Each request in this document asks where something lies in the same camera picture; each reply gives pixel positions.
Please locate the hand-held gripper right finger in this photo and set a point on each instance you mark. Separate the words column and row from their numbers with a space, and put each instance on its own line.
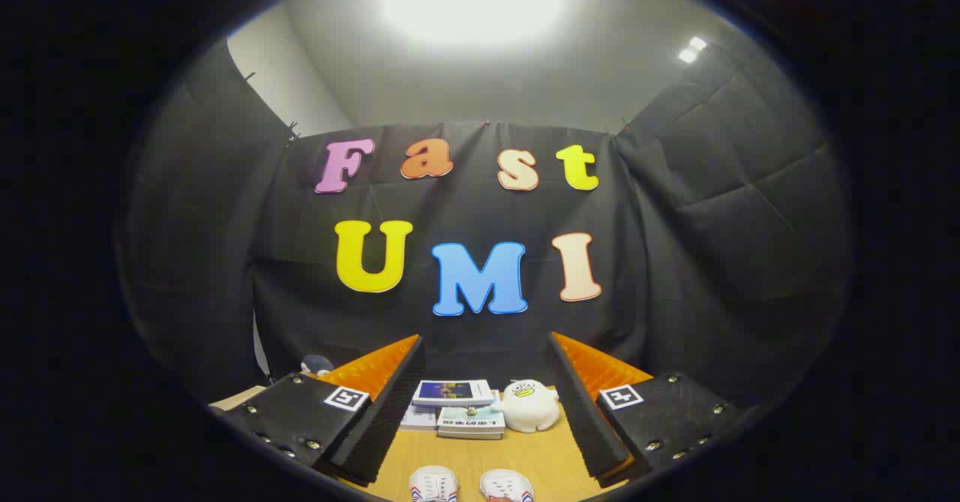
column 589, row 419

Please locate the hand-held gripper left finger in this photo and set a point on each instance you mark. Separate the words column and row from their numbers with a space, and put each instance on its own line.
column 382, row 419

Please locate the white shoe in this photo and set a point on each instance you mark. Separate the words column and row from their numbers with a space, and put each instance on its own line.
column 433, row 485
column 506, row 486

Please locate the beige fabric storage box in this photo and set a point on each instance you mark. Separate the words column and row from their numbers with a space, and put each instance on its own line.
column 240, row 398

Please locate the thin white text book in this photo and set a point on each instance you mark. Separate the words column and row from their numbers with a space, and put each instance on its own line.
column 418, row 418

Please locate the white duck plush toy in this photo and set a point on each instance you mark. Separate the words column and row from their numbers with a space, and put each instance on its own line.
column 529, row 408

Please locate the blue cover book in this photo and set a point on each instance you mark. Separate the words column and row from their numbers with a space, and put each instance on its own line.
column 452, row 392

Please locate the penguin plush toy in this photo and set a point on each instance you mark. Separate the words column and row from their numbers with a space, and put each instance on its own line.
column 316, row 365

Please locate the thick grey-edged book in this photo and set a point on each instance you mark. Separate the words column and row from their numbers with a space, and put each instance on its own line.
column 469, row 435

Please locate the teal cover book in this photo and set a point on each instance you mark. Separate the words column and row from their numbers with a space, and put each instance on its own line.
column 472, row 418

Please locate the small ceiling spotlight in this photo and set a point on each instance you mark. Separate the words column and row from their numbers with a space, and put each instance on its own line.
column 692, row 49

